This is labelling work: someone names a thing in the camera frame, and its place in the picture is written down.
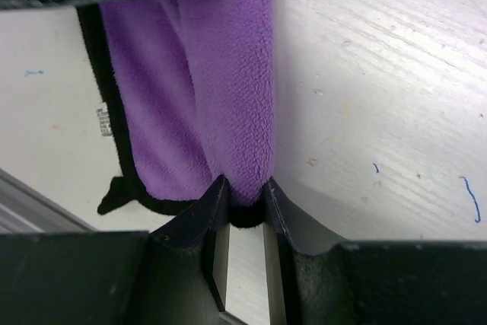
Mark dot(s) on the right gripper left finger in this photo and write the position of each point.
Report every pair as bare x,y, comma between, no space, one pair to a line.
176,274

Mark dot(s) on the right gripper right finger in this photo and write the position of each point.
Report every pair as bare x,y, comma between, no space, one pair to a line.
314,276

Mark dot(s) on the dark grey towel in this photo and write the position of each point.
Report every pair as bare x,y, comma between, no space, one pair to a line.
189,86

